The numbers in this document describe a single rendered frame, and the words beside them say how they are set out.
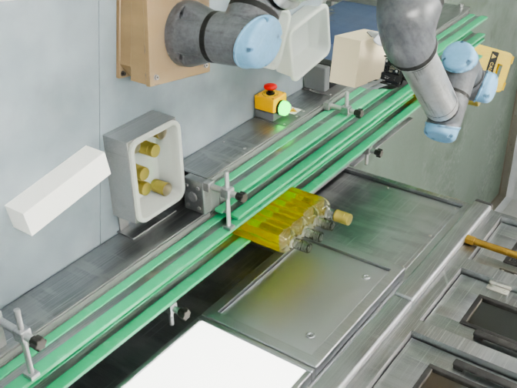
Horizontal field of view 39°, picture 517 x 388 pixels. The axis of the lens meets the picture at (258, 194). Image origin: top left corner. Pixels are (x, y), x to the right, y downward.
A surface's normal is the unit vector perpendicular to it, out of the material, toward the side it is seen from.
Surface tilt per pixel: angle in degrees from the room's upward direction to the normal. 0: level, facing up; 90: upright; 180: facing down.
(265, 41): 3
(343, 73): 90
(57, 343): 90
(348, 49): 90
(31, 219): 0
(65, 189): 0
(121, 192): 90
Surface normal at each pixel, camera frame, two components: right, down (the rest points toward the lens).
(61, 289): -0.02, -0.86
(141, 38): -0.57, 0.28
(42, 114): 0.81, 0.29
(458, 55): -0.43, -0.31
